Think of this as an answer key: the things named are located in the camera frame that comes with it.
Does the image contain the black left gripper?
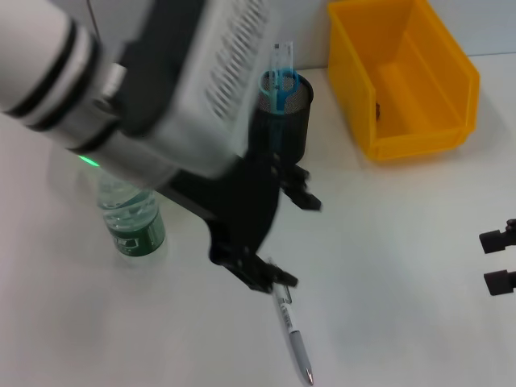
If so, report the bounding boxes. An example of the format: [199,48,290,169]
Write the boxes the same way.
[159,152,324,294]

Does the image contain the transparent plastic ruler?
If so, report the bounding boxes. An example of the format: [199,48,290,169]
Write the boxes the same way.
[268,40,295,92]

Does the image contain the yellow plastic storage bin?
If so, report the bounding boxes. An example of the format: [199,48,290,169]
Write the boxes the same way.
[327,0,481,162]

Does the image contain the blue scissors with blade cover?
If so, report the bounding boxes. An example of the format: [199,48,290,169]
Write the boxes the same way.
[257,67,302,151]

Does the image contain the black mesh pen cup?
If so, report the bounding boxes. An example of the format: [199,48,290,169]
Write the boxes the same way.
[246,72,315,167]

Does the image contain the clear grey ballpoint pen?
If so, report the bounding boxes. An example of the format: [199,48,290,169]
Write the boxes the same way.
[270,277,314,386]

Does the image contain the left gripper cable with plugs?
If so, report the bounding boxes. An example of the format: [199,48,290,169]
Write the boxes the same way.
[100,62,128,100]

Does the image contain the clear water bottle green label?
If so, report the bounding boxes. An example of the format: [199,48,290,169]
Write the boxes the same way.
[96,169,167,260]

